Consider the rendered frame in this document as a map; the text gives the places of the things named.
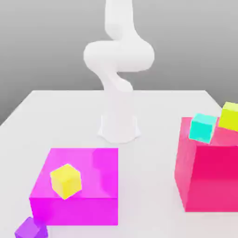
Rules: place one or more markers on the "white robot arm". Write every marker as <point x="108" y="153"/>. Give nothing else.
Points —
<point x="119" y="55"/>

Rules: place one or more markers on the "small yellow cube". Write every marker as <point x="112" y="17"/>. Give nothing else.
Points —
<point x="66" y="181"/>

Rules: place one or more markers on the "small cyan cube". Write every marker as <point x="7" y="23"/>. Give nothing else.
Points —
<point x="201" y="129"/>

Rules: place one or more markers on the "small lime cube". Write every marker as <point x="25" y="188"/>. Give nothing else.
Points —
<point x="229" y="119"/>

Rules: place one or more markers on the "small purple cube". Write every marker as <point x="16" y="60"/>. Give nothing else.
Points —
<point x="29" y="229"/>

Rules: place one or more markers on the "large magenta box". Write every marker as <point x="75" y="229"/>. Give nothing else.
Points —
<point x="78" y="210"/>

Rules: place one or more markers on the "large pink box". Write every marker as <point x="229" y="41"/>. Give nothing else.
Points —
<point x="213" y="178"/>

